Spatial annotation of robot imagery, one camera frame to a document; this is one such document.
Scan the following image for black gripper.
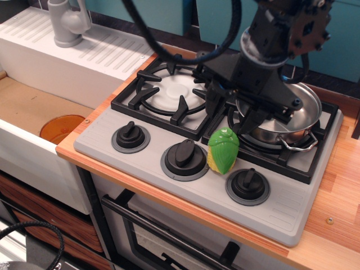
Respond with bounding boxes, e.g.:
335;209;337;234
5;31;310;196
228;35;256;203
193;52;303;135

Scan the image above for green yellow toy corncob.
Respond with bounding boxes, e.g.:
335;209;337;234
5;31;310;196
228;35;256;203
207;127;240;174

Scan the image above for stainless steel pot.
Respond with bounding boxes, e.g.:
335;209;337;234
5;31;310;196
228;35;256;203
243;83;322;152

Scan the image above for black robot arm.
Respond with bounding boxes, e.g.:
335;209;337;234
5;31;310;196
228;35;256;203
193;1;332;134

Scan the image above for black middle stove knob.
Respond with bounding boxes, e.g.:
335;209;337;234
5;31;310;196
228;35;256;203
160;139;209;182

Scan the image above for black stove knob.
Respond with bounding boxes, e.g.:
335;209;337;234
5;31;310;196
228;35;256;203
111;121;151;154
226;168;271;206
160;139;209;182

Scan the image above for black right stove knob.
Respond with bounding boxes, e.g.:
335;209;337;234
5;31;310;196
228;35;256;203
226;168;271;206

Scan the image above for grey toy stove top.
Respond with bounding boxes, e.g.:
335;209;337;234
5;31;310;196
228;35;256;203
74;100;325;246

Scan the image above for black left stove knob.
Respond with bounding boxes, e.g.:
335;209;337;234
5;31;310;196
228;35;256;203
111;121;151;154

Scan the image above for black left burner grate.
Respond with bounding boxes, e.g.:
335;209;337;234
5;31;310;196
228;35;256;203
111;57;226;141

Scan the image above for black burner grate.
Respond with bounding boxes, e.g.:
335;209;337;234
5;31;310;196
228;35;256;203
201;77;340;185
111;57;226;141

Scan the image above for black right burner grate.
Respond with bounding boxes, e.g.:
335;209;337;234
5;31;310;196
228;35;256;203
201;77;340;185

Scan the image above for orange plastic plate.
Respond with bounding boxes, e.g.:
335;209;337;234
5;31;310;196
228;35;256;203
39;115;85;145

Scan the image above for grey toy faucet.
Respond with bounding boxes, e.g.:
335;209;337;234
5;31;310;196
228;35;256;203
48;0;92;48

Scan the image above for white toy sink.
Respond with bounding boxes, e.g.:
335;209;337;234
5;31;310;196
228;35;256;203
1;7;152;214

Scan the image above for wooden drawer fronts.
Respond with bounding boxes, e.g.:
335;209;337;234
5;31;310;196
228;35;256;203
1;172;112;269

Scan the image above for oven door with black handle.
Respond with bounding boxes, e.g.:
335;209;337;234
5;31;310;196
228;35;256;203
100;188;245;270

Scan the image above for black braided cable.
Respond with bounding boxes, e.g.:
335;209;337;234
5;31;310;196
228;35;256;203
0;221;65;270

